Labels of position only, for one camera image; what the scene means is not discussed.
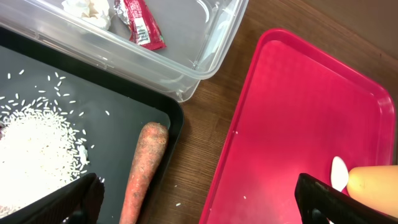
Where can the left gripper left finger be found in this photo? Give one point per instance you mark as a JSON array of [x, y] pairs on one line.
[[77, 202]]

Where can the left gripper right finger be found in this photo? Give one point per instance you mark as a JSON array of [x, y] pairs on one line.
[[320, 203]]

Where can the white plastic spoon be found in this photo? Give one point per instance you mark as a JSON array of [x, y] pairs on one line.
[[339, 176]]

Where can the yellow plastic cup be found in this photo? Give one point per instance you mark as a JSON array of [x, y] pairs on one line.
[[375, 187]]

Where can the white rice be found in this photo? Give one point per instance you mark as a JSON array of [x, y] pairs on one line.
[[44, 145]]

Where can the orange carrot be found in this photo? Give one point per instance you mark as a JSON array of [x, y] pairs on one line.
[[150, 149]]

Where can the red snack wrapper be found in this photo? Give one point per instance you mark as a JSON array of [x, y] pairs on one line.
[[144, 29]]

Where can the white tissue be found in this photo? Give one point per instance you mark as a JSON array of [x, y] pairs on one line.
[[96, 12]]

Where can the red serving tray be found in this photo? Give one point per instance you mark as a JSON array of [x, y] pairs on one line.
[[299, 108]]

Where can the black plastic bin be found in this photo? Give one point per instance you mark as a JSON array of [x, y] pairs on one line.
[[108, 111]]

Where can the clear plastic bin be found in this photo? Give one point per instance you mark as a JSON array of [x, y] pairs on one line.
[[197, 33]]

